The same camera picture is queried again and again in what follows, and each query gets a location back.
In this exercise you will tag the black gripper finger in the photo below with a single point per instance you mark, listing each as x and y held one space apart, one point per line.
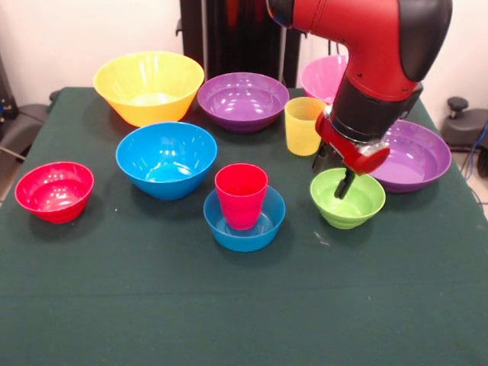
321 156
344 187

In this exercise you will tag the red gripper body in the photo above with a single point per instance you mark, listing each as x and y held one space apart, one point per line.
348 152

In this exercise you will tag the small green bowl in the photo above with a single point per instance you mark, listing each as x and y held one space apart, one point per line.
362 206

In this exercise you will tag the red cup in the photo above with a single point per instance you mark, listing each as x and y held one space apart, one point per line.
241 198

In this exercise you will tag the translucent teal bowl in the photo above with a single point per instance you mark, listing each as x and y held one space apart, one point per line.
244 240

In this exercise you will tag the blue bowl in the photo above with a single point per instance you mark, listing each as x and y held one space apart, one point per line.
165 160

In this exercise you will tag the small red bowl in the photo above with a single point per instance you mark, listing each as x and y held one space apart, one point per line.
54 194

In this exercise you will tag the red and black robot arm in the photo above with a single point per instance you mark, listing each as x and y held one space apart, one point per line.
373 49

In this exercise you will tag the yellow cup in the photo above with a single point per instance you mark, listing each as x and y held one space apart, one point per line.
301 129

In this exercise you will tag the purple bowl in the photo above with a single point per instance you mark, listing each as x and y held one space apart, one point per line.
415 160
244 99

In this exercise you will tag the large pink bowl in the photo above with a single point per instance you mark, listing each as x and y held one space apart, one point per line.
320 76

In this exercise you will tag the black levelling knob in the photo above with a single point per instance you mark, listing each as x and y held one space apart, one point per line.
54 97
457 104

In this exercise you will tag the dark green tablecloth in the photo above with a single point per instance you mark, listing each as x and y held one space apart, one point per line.
244 305

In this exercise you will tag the large yellow bowl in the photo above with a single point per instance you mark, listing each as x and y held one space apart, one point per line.
148 95

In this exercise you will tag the black equipment box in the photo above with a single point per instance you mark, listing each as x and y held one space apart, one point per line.
7 91

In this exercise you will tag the grey pedestal leg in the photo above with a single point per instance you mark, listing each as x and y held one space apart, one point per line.
23 126
465 129

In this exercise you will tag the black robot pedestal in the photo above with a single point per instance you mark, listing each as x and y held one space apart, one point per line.
236 38

